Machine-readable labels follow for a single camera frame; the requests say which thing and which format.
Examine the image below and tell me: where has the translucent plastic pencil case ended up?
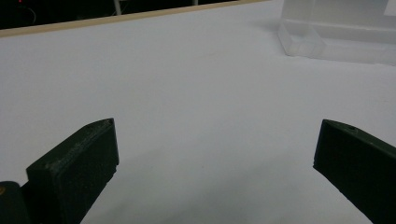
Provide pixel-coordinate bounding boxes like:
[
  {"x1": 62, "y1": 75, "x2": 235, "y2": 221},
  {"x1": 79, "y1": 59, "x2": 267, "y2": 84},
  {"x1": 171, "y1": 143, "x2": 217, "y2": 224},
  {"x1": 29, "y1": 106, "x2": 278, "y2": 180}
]
[{"x1": 277, "y1": 0, "x2": 396, "y2": 66}]

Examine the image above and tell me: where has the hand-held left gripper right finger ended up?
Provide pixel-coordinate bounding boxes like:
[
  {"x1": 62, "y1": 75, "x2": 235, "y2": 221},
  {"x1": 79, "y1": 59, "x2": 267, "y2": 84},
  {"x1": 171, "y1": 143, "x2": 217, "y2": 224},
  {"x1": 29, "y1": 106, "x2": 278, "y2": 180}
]
[{"x1": 313, "y1": 119, "x2": 396, "y2": 224}]

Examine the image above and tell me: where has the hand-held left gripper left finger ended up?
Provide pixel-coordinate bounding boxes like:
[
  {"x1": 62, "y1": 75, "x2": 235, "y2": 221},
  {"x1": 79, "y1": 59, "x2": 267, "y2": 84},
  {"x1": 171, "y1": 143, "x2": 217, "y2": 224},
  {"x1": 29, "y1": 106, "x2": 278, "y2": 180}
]
[{"x1": 21, "y1": 118, "x2": 120, "y2": 224}]

